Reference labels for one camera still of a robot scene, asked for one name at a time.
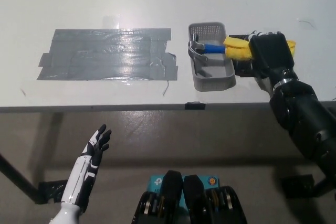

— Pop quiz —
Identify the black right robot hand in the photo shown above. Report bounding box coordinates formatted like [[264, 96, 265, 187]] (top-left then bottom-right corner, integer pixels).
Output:
[[246, 30, 300, 89]]

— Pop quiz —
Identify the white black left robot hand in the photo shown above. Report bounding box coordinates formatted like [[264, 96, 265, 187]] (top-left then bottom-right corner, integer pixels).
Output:
[[60, 123, 112, 214]]

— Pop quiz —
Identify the hammer with yellow sponge grip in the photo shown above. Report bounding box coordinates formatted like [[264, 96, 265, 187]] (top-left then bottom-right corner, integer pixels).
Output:
[[187, 33, 298, 67]]

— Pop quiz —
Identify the grey plastic basket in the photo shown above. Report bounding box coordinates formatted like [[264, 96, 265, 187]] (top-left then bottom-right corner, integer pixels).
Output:
[[187, 22, 236, 92]]

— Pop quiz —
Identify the grey duct tape patch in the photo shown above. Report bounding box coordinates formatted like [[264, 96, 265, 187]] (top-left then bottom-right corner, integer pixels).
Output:
[[36, 27, 179, 81]]

